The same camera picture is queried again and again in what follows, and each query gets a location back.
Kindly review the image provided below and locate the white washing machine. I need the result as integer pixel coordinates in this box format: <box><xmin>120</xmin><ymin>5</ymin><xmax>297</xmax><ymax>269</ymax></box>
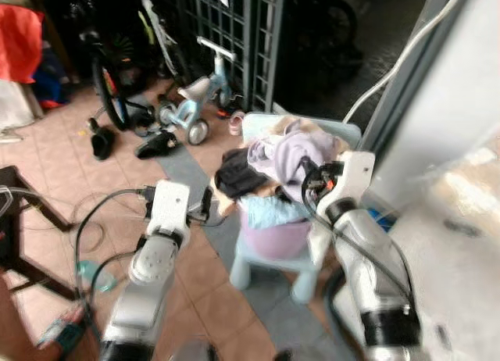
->
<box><xmin>355</xmin><ymin>0</ymin><xmax>500</xmax><ymax>361</ymax></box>

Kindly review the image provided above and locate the black garment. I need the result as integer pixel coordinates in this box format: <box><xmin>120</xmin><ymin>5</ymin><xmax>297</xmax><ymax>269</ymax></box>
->
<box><xmin>214</xmin><ymin>148</ymin><xmax>272</xmax><ymax>198</ymax></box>

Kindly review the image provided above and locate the lilac garment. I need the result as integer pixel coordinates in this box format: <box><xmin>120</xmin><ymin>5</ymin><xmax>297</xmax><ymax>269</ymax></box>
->
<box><xmin>247</xmin><ymin>129</ymin><xmax>338</xmax><ymax>203</ymax></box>

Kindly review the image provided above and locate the beige garment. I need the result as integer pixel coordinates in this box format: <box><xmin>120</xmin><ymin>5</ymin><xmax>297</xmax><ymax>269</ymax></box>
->
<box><xmin>272</xmin><ymin>116</ymin><xmax>350</xmax><ymax>155</ymax></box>

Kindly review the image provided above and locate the light blue garment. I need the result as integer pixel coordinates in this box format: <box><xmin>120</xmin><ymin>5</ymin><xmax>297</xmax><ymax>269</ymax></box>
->
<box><xmin>241</xmin><ymin>195</ymin><xmax>311</xmax><ymax>230</ymax></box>

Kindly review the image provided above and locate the black shoe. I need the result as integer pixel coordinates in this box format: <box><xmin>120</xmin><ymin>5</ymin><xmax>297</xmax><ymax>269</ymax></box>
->
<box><xmin>87</xmin><ymin>118</ymin><xmax>119</xmax><ymax>161</ymax></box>
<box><xmin>134</xmin><ymin>130</ymin><xmax>183</xmax><ymax>159</ymax></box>

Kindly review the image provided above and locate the purple plastic basin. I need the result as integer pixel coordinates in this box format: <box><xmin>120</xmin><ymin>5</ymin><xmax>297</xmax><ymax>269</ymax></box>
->
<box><xmin>238</xmin><ymin>209</ymin><xmax>315</xmax><ymax>261</ymax></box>

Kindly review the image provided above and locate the light blue plastic child chair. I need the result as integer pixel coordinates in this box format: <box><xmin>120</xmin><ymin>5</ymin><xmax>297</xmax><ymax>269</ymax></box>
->
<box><xmin>230</xmin><ymin>113</ymin><xmax>364</xmax><ymax>304</ymax></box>

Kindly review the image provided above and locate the light blue child tricycle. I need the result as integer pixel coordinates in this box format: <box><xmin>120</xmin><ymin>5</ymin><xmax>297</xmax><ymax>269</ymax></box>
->
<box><xmin>156</xmin><ymin>37</ymin><xmax>241</xmax><ymax>146</ymax></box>

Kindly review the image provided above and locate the teal plastic item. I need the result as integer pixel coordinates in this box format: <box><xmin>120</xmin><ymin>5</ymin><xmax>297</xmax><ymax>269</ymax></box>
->
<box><xmin>76</xmin><ymin>259</ymin><xmax>120</xmax><ymax>294</ymax></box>

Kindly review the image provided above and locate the grey floor mat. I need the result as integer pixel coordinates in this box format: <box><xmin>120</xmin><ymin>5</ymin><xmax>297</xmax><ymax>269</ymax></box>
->
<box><xmin>153</xmin><ymin>145</ymin><xmax>348</xmax><ymax>361</ymax></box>

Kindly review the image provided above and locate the black bicycle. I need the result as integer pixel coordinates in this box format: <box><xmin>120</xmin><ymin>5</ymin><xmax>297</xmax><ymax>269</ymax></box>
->
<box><xmin>64</xmin><ymin>0</ymin><xmax>159</xmax><ymax>137</ymax></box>

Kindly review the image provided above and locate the dark metal grid gate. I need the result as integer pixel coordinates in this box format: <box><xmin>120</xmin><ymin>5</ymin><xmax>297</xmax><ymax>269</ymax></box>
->
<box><xmin>173</xmin><ymin>0</ymin><xmax>288</xmax><ymax>113</ymax></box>

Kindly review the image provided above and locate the blue bag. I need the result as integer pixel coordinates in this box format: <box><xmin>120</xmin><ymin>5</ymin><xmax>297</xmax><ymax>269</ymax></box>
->
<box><xmin>33</xmin><ymin>47</ymin><xmax>73</xmax><ymax>110</ymax></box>

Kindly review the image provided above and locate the red cloth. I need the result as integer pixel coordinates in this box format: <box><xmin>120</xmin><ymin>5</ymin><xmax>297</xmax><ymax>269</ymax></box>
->
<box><xmin>0</xmin><ymin>3</ymin><xmax>45</xmax><ymax>84</ymax></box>

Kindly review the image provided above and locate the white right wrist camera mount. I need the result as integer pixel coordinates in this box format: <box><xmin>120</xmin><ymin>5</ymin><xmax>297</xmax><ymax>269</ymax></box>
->
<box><xmin>328</xmin><ymin>151</ymin><xmax>377</xmax><ymax>215</ymax></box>

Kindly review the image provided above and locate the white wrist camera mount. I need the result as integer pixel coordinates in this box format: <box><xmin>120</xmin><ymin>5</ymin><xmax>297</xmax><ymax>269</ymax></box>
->
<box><xmin>147</xmin><ymin>180</ymin><xmax>192</xmax><ymax>238</ymax></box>
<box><xmin>328</xmin><ymin>151</ymin><xmax>377</xmax><ymax>215</ymax></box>

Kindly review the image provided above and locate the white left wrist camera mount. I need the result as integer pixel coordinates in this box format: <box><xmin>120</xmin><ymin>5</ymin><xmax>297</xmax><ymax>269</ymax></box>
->
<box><xmin>147</xmin><ymin>180</ymin><xmax>192</xmax><ymax>238</ymax></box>

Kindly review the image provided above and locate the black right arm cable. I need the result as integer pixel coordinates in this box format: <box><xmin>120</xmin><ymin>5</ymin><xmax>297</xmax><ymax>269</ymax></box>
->
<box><xmin>300</xmin><ymin>163</ymin><xmax>415</xmax><ymax>307</ymax></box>

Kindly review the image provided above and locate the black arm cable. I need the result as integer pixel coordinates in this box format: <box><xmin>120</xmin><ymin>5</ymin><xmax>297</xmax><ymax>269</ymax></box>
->
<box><xmin>73</xmin><ymin>186</ymin><xmax>159</xmax><ymax>299</ymax></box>
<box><xmin>300</xmin><ymin>163</ymin><xmax>415</xmax><ymax>307</ymax></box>

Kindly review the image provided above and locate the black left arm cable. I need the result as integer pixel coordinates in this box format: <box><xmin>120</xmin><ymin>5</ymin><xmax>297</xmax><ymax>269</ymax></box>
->
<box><xmin>73</xmin><ymin>186</ymin><xmax>159</xmax><ymax>299</ymax></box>

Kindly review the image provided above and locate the white hose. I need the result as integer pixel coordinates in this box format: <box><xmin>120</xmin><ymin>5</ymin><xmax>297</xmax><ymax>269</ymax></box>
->
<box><xmin>342</xmin><ymin>0</ymin><xmax>472</xmax><ymax>125</ymax></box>

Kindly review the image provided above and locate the dark wooden stool frame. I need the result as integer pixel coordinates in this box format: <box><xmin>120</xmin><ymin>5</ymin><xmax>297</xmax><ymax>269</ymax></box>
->
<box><xmin>0</xmin><ymin>165</ymin><xmax>81</xmax><ymax>302</ymax></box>

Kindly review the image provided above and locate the white bicycle frame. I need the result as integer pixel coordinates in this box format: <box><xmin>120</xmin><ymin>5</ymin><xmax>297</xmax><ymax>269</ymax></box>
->
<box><xmin>137</xmin><ymin>0</ymin><xmax>188</xmax><ymax>79</ymax></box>

